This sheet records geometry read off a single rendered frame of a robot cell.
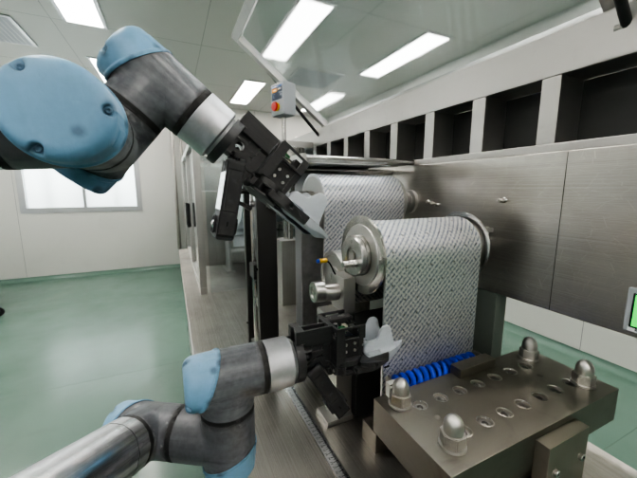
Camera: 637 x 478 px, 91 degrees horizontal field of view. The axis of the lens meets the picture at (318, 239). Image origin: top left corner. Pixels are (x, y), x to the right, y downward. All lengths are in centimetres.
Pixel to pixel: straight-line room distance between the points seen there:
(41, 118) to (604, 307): 77
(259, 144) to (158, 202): 555
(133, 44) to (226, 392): 43
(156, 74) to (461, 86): 68
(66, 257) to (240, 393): 587
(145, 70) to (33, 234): 592
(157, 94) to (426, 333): 58
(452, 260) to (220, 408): 47
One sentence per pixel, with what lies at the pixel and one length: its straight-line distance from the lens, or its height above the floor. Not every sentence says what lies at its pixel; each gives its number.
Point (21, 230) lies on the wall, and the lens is 635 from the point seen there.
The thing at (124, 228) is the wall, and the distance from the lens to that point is 606.
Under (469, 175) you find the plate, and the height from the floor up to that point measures 140.
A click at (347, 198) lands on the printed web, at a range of 77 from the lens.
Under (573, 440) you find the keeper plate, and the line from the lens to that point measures 65.
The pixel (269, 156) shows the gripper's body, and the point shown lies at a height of 142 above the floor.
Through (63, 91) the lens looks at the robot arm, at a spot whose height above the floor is 144.
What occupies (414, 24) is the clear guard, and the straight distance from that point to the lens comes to 94.
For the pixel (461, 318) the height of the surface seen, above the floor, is 111.
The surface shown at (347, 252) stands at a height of 125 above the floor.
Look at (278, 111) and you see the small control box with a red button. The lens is 111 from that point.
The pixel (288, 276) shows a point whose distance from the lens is 128.
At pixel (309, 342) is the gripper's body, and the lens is 50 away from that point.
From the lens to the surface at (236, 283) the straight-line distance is 155.
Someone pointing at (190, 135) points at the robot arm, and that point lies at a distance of 45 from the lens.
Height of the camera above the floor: 137
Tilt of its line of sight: 9 degrees down
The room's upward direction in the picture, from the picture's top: straight up
